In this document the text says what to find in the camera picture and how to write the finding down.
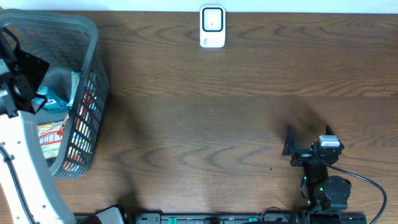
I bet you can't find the blue mouthwash bottle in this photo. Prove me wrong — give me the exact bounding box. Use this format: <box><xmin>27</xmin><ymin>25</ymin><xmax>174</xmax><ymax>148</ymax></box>
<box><xmin>37</xmin><ymin>86</ymin><xmax>69</xmax><ymax>113</ymax></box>

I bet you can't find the cream snack bag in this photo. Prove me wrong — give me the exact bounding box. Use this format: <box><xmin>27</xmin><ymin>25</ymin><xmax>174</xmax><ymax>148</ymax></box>
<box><xmin>37</xmin><ymin>114</ymin><xmax>70</xmax><ymax>159</ymax></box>

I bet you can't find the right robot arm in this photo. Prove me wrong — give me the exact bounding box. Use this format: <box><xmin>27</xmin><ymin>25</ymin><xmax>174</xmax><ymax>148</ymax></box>
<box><xmin>282</xmin><ymin>126</ymin><xmax>351</xmax><ymax>223</ymax></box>

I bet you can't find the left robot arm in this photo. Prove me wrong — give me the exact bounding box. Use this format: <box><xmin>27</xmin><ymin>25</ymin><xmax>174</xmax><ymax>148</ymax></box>
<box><xmin>1</xmin><ymin>27</ymin><xmax>124</xmax><ymax>223</ymax></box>

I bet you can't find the white barcode scanner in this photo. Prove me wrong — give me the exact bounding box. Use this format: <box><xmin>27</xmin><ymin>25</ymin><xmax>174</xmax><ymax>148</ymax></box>
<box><xmin>200</xmin><ymin>5</ymin><xmax>226</xmax><ymax>48</ymax></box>

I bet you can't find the grey plastic shopping basket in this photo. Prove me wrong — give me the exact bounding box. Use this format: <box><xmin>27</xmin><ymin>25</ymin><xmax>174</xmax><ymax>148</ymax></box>
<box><xmin>1</xmin><ymin>9</ymin><xmax>109</xmax><ymax>179</ymax></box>

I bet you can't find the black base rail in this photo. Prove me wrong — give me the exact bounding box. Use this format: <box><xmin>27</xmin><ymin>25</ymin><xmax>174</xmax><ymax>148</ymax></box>
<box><xmin>133</xmin><ymin>211</ymin><xmax>367</xmax><ymax>224</ymax></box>

